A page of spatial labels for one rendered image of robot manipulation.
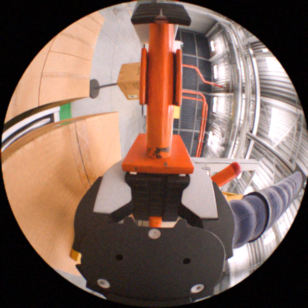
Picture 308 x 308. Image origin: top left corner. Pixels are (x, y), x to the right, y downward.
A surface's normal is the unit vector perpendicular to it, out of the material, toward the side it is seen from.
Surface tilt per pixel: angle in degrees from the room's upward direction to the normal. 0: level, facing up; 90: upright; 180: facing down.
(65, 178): 0
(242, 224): 108
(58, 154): 0
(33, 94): 0
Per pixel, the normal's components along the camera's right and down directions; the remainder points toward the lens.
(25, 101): 1.00, 0.04
